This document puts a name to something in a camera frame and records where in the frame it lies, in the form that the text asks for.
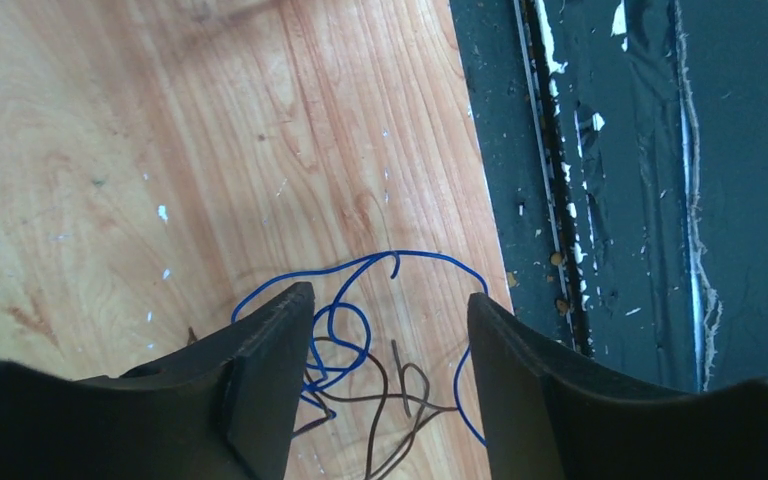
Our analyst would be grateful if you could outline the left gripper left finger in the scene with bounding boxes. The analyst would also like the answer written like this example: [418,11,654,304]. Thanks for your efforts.
[0,282,314,479]

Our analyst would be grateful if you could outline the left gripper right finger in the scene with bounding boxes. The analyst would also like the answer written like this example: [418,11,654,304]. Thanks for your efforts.
[467,293,768,479]

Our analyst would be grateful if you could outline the cable bundle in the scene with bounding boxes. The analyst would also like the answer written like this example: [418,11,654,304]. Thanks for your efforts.
[185,249,491,480]

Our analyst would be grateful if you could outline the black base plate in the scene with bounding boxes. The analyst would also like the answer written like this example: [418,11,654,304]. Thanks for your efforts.
[451,1,768,391]

